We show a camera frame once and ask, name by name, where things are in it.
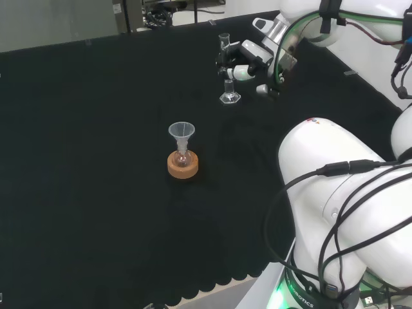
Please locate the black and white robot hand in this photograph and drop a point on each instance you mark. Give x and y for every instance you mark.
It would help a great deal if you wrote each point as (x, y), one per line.
(257, 54)

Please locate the clear plastic funnel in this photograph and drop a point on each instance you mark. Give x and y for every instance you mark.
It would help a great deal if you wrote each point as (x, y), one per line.
(181, 132)

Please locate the grey metal cabinet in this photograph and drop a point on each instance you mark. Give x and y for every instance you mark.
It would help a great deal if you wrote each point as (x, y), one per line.
(136, 13)

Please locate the grey partition panel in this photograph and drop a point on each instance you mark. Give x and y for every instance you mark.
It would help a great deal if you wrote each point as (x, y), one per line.
(48, 22)

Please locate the black tripod leg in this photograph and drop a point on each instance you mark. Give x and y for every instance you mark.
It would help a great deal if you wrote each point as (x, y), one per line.
(127, 16)
(195, 11)

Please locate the round-bottom glass flask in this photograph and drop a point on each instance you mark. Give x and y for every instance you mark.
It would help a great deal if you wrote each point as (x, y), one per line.
(182, 160)

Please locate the clear glass graduated cylinder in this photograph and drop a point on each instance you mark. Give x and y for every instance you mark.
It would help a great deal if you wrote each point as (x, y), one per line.
(229, 87)

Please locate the black bench cloth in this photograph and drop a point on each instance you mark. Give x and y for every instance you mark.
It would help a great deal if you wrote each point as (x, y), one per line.
(96, 193)

